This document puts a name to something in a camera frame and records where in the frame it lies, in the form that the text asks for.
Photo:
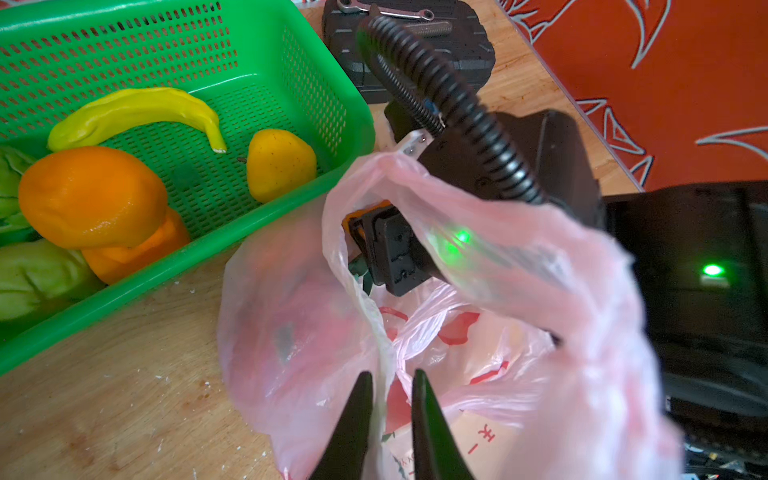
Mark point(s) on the pink plastic bag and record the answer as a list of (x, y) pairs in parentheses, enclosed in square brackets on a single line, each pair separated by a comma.
[(532, 337)]

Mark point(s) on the black tool case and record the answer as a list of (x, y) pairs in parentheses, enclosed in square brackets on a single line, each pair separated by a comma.
[(388, 48)]

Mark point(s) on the orange fruit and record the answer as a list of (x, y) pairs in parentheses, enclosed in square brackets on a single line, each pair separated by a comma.
[(113, 264), (91, 197)]

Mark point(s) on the green pear fruit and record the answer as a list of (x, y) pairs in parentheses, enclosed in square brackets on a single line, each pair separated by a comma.
[(40, 279)]

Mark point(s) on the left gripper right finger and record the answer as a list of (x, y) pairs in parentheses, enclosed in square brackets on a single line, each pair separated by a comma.
[(436, 455)]

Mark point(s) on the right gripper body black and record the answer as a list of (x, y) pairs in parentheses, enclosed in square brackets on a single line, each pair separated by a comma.
[(390, 255)]

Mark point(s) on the yellow lemon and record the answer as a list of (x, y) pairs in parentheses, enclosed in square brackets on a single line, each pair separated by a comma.
[(277, 163)]

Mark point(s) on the yellow banana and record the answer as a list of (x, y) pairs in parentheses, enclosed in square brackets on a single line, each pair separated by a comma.
[(118, 112)]

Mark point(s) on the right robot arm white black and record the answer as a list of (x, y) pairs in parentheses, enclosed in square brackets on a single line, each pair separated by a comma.
[(700, 250)]

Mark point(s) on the green lime fruit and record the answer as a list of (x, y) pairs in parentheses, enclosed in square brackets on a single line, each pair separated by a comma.
[(14, 226)]

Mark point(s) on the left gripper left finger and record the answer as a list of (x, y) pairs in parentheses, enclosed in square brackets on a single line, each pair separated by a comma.
[(345, 453)]

